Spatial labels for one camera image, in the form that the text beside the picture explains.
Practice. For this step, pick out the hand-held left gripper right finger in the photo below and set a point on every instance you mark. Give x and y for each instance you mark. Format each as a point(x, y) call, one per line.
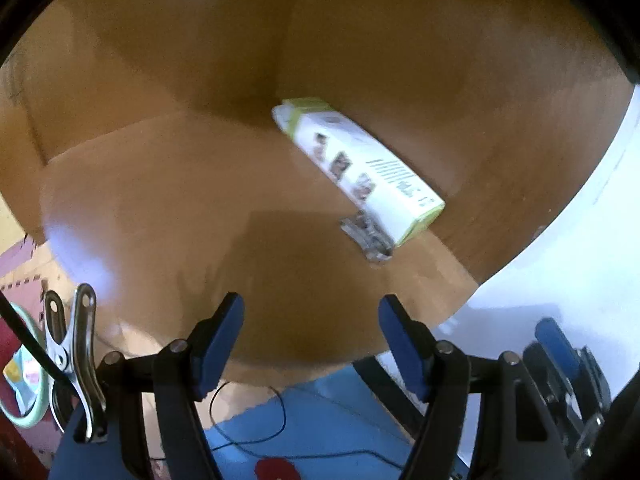
point(405, 355)

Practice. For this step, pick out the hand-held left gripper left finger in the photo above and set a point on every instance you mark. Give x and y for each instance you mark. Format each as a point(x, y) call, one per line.
point(220, 345)

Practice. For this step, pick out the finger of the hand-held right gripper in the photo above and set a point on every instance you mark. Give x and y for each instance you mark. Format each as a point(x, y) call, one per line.
point(557, 345)

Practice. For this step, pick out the red bucket green rim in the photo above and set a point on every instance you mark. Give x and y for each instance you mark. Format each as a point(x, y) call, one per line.
point(40, 407)

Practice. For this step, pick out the teal floral tissue packet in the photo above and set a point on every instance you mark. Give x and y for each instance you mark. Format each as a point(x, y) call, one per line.
point(20, 375)

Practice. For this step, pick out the black desk leg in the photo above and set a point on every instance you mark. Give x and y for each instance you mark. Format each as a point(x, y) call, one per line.
point(390, 395)

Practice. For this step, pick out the blue foam mat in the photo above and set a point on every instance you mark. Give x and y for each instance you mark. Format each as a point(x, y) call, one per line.
point(325, 410)

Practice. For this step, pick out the silver foil wrapper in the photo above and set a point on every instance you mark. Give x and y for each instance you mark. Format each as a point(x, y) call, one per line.
point(370, 237)

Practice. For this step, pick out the red rug patch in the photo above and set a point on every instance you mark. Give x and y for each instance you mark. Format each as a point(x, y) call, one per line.
point(275, 470)

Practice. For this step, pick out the metal spring clip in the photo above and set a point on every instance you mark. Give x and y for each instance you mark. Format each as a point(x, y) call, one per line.
point(80, 340)

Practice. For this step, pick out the wooden corner desk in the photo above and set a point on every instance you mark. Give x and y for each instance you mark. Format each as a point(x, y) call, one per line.
point(200, 185)

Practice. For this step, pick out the long white green box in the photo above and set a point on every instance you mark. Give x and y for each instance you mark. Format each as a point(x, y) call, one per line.
point(360, 160)

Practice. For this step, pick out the pink foam mat tiles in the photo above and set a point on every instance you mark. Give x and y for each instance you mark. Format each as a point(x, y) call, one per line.
point(15, 270)

